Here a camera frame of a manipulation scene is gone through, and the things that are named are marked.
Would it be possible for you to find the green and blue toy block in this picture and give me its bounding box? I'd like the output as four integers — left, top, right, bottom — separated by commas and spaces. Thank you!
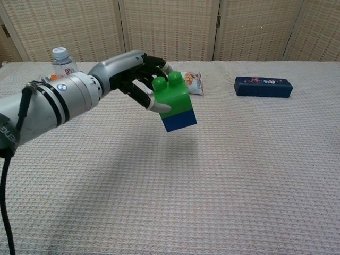
151, 71, 194, 119

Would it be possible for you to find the clear plastic water bottle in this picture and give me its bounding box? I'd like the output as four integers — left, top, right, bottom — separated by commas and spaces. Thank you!
52, 47, 79, 78

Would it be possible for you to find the beige woven tablecloth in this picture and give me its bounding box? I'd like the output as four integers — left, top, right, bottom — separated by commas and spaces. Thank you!
0, 60, 340, 255

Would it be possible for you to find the white snack bag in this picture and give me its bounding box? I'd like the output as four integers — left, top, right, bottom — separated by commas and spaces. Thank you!
182, 71, 205, 97

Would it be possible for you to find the dark blue rectangular box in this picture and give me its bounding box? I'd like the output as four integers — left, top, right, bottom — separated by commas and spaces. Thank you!
234, 76, 294, 99

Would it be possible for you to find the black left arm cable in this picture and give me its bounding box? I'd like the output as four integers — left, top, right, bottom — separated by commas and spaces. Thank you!
0, 84, 36, 255

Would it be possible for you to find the woven folding screen panel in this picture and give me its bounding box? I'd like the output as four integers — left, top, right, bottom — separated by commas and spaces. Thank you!
0, 15, 23, 63
282, 0, 340, 63
214, 0, 305, 62
118, 0, 222, 62
0, 0, 128, 63

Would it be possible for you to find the white and orange packet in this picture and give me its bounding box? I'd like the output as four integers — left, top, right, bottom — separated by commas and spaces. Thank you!
41, 74, 64, 82

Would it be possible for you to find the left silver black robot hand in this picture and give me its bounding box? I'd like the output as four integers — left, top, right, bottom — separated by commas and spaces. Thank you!
87, 49, 176, 113

